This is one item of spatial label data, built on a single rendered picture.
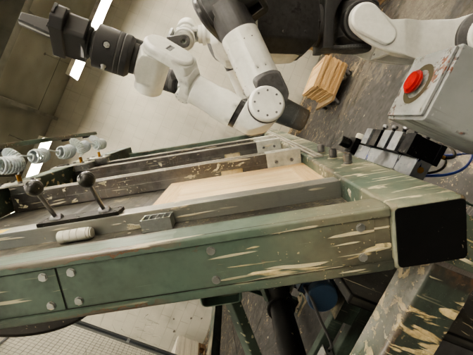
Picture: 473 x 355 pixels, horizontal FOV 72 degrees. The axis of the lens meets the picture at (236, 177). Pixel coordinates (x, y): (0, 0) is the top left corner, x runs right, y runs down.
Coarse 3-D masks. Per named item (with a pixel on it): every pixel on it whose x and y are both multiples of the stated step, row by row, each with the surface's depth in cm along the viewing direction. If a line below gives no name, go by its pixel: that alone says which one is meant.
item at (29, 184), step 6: (30, 180) 71; (36, 180) 72; (24, 186) 71; (30, 186) 71; (36, 186) 71; (42, 186) 72; (30, 192) 71; (36, 192) 71; (42, 198) 74; (48, 204) 76; (48, 210) 76; (54, 216) 78; (60, 216) 78
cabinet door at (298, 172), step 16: (224, 176) 116; (240, 176) 112; (256, 176) 108; (272, 176) 104; (288, 176) 100; (304, 176) 95; (320, 176) 92; (176, 192) 102; (192, 192) 99; (208, 192) 96; (224, 192) 93
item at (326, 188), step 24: (240, 192) 80; (264, 192) 76; (288, 192) 76; (312, 192) 76; (336, 192) 76; (120, 216) 77; (192, 216) 77; (0, 240) 77; (24, 240) 78; (48, 240) 78
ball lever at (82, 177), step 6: (84, 174) 71; (90, 174) 71; (78, 180) 71; (84, 180) 70; (90, 180) 71; (84, 186) 71; (90, 186) 72; (96, 192) 75; (96, 198) 75; (102, 204) 77; (102, 210) 78; (108, 210) 78
